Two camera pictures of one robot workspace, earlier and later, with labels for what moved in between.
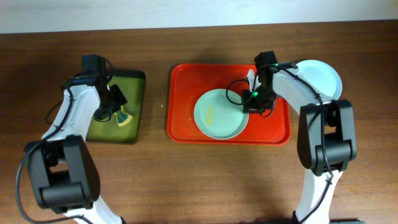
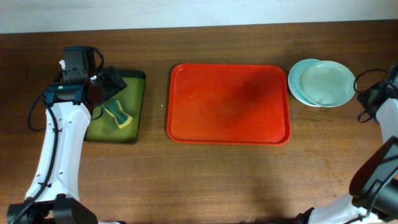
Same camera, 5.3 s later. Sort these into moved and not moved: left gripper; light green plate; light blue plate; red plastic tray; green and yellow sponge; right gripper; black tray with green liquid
Moved: light green plate; right gripper; left gripper; light blue plate
Not moved: black tray with green liquid; green and yellow sponge; red plastic tray
